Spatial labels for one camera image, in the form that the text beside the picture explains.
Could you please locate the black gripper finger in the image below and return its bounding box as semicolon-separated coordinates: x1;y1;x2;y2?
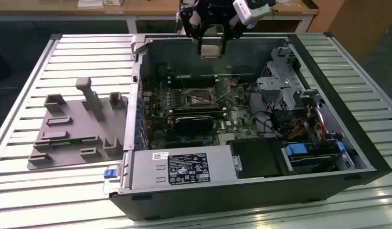
221;14;244;54
186;23;209;54

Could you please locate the silver CPU plate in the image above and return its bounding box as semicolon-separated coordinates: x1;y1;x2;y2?
201;44;222;59

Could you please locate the CPU socket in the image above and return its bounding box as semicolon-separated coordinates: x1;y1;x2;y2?
182;87;221;108

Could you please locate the metal drive cage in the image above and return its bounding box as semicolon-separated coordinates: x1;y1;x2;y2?
256;47;324;112

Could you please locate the black graphics card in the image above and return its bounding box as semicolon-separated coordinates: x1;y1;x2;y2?
174;115;216;131

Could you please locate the green motherboard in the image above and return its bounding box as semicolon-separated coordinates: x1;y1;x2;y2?
141;76;259;151

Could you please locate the plain white box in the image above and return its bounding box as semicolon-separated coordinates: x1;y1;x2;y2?
78;0;105;10

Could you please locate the silver finned heatsink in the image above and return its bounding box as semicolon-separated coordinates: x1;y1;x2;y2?
218;133;237;145

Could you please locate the wooden cabinet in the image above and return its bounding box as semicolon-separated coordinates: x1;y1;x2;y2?
309;0;392;62

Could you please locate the black drive box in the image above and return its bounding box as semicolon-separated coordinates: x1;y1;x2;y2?
229;138;295;179

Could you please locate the hard disk in blue carrier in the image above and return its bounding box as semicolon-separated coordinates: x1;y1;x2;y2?
283;141;347;175

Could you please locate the grey parts rack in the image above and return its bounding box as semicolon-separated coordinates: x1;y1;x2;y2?
26;76;130;170

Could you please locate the wooden desk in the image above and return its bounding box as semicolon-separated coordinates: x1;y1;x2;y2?
0;0;320;34

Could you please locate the grey power supply unit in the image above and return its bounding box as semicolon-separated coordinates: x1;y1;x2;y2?
129;145;238;190

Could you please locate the black open PC case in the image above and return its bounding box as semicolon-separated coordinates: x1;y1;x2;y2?
103;32;392;221

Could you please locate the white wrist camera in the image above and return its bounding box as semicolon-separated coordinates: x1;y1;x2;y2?
232;0;272;26

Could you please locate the coloured power wire bundle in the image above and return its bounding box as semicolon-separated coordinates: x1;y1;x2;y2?
287;118;327;141

